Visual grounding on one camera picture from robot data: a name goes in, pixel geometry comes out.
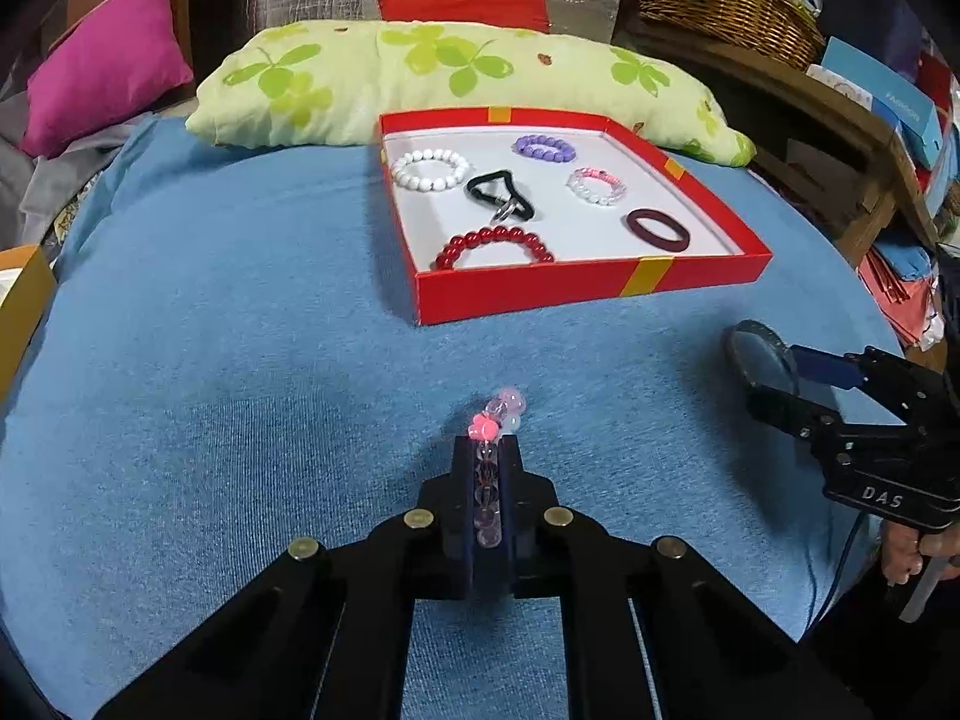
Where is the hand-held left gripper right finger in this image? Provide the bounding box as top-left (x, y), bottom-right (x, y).
top-left (497, 438), bottom-right (852, 720)

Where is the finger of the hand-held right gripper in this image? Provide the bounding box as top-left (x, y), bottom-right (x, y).
top-left (745, 384), bottom-right (839, 447)
top-left (787, 345), bottom-right (867, 391)

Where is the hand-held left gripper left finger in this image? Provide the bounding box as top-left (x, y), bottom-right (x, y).
top-left (94, 435), bottom-right (476, 720)

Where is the clear bead bracelet pink charm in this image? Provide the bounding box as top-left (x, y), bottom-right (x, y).
top-left (466, 385), bottom-right (526, 552)

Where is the maroon ring bangle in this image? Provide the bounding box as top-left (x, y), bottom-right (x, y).
top-left (626, 208), bottom-right (691, 253)

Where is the red bead bracelet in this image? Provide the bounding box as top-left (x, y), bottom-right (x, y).
top-left (433, 226), bottom-right (557, 272)

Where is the red shallow gift box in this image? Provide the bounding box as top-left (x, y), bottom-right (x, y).
top-left (377, 108), bottom-right (774, 328)

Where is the pink and clear bead bracelet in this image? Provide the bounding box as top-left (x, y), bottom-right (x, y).
top-left (566, 166), bottom-right (627, 206)

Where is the black hair tie metal ring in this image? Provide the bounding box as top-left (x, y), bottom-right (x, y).
top-left (466, 169), bottom-right (538, 226)

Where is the white bead bracelet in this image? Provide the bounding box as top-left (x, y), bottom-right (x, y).
top-left (390, 148), bottom-right (475, 191)

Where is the purple bead bracelet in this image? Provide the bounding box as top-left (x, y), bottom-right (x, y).
top-left (513, 133), bottom-right (577, 164)

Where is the person's right hand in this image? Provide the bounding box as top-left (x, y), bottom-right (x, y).
top-left (879, 516), bottom-right (960, 605)

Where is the stack of pink folded cloths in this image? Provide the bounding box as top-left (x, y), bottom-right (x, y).
top-left (857, 246), bottom-right (947, 352)

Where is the wooden bench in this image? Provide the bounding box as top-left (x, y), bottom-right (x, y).
top-left (621, 13), bottom-right (940, 267)

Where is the blue cardboard box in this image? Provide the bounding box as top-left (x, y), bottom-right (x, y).
top-left (820, 36), bottom-right (944, 170)

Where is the blue fleece blanket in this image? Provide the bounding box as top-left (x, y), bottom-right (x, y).
top-left (0, 114), bottom-right (910, 720)

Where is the navy bag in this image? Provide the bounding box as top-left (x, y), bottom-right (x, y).
top-left (814, 0), bottom-right (932, 85)

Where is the wicker basket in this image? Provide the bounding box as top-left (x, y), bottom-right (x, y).
top-left (635, 0), bottom-right (827, 73)

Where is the green floral pillow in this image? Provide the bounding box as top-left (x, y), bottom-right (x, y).
top-left (185, 19), bottom-right (757, 167)

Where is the orange cardboard box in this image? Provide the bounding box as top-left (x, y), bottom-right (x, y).
top-left (0, 244), bottom-right (59, 407)

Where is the red pillow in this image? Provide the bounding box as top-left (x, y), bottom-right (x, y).
top-left (377, 0), bottom-right (551, 34)

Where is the grey cloth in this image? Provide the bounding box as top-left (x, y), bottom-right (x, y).
top-left (0, 71), bottom-right (143, 245)

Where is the pink pillow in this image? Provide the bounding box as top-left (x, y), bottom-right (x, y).
top-left (20, 0), bottom-right (195, 160)

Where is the dark blue cable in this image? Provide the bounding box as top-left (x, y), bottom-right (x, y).
top-left (804, 516), bottom-right (865, 642)

